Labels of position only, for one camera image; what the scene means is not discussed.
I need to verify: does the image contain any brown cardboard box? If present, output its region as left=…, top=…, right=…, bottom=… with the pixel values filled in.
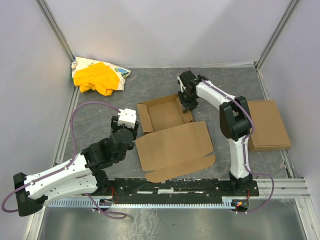
left=136, top=94, right=216, bottom=183

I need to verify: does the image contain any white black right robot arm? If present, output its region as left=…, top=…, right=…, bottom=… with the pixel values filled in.
left=177, top=70, right=255, bottom=195

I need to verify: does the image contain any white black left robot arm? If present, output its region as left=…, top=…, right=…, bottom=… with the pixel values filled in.
left=13, top=108, right=140, bottom=217

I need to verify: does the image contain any flat folded cardboard box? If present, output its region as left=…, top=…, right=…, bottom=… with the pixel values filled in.
left=248, top=100, right=292, bottom=152

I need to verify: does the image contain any yellow cloth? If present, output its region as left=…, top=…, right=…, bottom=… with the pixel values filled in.
left=73, top=62, right=124, bottom=96

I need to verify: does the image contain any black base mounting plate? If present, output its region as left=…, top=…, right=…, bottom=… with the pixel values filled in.
left=90, top=178, right=260, bottom=203

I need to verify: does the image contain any white patterned cloth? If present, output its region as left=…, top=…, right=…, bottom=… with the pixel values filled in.
left=71, top=57, right=131, bottom=91

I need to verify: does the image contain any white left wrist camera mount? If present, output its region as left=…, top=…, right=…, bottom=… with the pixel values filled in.
left=117, top=108, right=137, bottom=129

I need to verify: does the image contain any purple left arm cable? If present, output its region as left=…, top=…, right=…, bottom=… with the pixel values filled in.
left=1, top=100, right=127, bottom=220

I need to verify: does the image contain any light blue cable duct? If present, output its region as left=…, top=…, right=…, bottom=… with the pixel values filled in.
left=49, top=194, right=246, bottom=208

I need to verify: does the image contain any left aluminium frame post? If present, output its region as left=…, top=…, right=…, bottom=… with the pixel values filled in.
left=35, top=0, right=75, bottom=62

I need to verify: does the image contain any aluminium frame post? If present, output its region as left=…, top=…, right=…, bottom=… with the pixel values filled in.
left=255, top=0, right=300, bottom=71
left=35, top=0, right=75, bottom=62

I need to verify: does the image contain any aluminium front rail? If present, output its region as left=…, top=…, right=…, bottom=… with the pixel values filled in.
left=253, top=178, right=311, bottom=200

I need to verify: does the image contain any right aluminium frame post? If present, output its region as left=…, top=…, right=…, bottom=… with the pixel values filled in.
left=255, top=0, right=300, bottom=71

